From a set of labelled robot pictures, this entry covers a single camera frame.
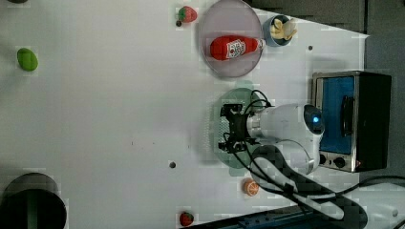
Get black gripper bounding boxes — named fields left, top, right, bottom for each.
left=218, top=104, right=250, bottom=154

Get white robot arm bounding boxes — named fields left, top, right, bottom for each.
left=218, top=99, right=404, bottom=229

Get orange slice toy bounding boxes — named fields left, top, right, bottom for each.
left=243, top=178, right=260, bottom=197

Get red ketchup bottle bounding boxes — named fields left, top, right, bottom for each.
left=209, top=35, right=266, bottom=61

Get blue bowl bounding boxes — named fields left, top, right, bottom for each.
left=262, top=15, right=296, bottom=47

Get grey round plate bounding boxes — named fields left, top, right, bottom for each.
left=199, top=0, right=266, bottom=77

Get yellow banana pieces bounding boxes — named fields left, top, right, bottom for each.
left=270, top=19, right=297, bottom=40

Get red strawberry toy top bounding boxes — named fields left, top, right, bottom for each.
left=179, top=6, right=198, bottom=23

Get black toaster oven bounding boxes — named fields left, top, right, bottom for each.
left=311, top=71, right=392, bottom=173

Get black cylinder stand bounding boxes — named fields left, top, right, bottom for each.
left=1, top=173, right=68, bottom=229

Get green lime toy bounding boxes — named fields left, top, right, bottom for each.
left=17, top=48, right=38, bottom=72

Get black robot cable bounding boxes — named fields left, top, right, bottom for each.
left=223, top=89, right=405, bottom=204

